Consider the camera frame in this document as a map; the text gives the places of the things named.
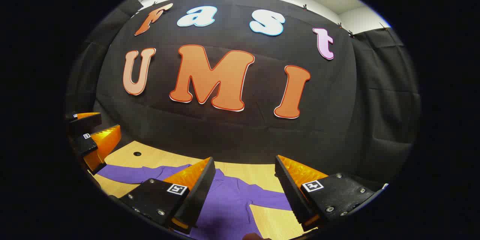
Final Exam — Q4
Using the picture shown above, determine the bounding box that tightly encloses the purple button shirt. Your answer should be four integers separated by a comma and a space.
97, 164, 304, 240

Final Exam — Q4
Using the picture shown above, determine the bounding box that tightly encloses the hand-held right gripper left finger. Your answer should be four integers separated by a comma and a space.
119, 157, 216, 235

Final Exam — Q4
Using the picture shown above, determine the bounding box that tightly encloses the black backdrop cloth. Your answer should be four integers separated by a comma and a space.
66, 0, 420, 188

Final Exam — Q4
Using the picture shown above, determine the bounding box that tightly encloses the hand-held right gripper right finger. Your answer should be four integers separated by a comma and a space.
275, 154, 389, 232

